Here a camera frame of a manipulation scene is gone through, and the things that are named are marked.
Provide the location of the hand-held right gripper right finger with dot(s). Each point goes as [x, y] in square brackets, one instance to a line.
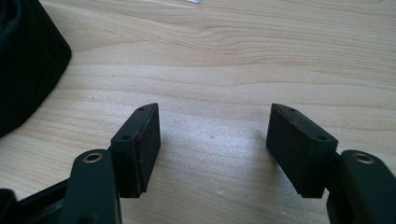
[299, 155]

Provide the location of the black cloth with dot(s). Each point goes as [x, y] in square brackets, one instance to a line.
[28, 62]

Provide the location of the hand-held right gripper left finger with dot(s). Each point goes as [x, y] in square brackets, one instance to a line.
[134, 152]

